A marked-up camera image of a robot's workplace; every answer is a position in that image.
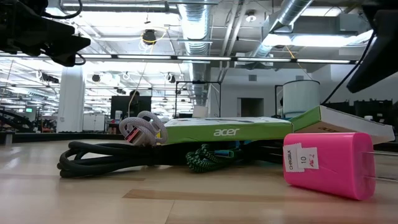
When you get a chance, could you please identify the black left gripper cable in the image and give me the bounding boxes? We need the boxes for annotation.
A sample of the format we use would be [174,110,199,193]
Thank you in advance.
[42,0,87,67]

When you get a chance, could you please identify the grey braided usb cable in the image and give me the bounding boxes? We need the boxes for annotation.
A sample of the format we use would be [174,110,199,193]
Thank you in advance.
[118,110,169,147]

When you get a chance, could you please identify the black hanging ceiling device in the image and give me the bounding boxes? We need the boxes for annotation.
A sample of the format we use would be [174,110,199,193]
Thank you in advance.
[142,29,157,46]

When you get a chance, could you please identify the white cabinets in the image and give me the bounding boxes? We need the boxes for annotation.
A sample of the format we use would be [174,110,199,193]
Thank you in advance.
[82,114,106,132]

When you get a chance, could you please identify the black storage crates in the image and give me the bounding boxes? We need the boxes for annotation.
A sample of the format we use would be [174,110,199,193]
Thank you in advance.
[322,98,398,126]

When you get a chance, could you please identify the black monitor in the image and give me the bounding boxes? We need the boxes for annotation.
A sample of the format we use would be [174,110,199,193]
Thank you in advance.
[110,95,152,121]

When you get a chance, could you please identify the green black braided cable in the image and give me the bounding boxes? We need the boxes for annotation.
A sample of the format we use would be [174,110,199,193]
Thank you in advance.
[185,143,246,174]

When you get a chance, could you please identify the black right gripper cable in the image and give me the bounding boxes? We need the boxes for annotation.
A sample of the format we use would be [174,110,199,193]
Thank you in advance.
[321,30,377,106]

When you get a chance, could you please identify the white building column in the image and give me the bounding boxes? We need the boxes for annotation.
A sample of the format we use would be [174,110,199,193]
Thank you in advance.
[57,66,86,133]

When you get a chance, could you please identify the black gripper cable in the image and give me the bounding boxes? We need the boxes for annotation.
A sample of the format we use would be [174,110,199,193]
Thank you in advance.
[42,0,87,67]
[321,30,377,106]

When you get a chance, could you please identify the black metal frame stand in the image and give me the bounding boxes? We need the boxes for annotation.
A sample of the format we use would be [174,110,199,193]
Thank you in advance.
[175,80,222,119]

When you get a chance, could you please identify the green and white acer box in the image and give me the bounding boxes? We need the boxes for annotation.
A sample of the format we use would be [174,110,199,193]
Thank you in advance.
[290,105,396,146]

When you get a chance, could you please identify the clear cylindrical container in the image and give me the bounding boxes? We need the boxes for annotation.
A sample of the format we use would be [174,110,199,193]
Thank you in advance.
[282,80,321,118]

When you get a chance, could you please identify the long ceiling light strip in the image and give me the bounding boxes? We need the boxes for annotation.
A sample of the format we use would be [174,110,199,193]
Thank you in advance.
[0,52,361,65]

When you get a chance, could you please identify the silver vertical air duct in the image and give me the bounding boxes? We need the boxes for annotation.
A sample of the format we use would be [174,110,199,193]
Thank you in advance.
[177,0,213,107]

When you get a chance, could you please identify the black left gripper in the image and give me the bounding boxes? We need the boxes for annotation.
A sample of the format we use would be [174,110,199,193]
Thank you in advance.
[0,0,91,68]

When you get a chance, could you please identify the pink wall charger block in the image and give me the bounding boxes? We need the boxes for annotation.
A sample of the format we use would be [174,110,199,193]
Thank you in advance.
[282,132,398,202]

